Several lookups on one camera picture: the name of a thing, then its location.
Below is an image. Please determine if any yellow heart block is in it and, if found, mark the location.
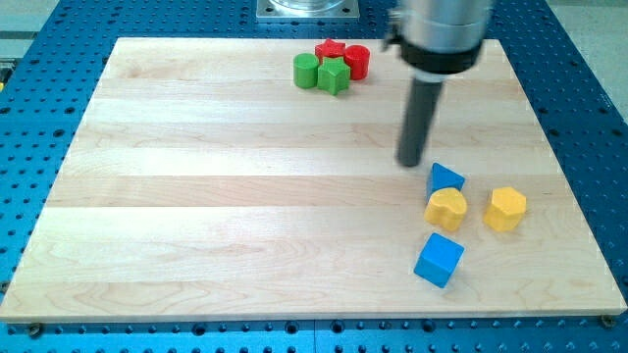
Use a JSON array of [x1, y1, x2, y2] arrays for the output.
[[424, 187, 468, 231]]

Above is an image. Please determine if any yellow hexagon block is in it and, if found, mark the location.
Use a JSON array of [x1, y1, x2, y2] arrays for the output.
[[483, 186, 527, 231]]

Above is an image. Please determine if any blue cube block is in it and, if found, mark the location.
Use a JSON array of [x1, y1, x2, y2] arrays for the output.
[[413, 232, 465, 288]]

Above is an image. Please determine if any red star block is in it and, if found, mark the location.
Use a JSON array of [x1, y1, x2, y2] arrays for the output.
[[314, 38, 346, 63]]

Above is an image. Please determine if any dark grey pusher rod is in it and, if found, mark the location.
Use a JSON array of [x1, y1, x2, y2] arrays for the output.
[[396, 78, 443, 167]]

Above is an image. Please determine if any blue perforated metal table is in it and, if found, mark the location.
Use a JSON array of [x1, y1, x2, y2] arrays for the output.
[[1, 1, 627, 352]]

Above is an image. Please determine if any green cylinder block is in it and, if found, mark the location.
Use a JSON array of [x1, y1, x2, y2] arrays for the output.
[[292, 53, 319, 89]]

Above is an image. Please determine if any blue triangle block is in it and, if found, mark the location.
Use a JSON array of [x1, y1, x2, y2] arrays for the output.
[[426, 163, 466, 200]]

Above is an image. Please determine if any green star block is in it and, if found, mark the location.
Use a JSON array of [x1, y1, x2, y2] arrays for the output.
[[317, 57, 350, 96]]

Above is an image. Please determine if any light wooden board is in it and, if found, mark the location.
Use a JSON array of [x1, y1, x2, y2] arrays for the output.
[[1, 38, 626, 324]]

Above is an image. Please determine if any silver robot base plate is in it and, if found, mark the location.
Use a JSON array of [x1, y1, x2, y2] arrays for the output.
[[256, 0, 360, 21]]

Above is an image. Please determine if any red cylinder block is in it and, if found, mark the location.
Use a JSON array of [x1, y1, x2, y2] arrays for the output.
[[343, 45, 370, 80]]

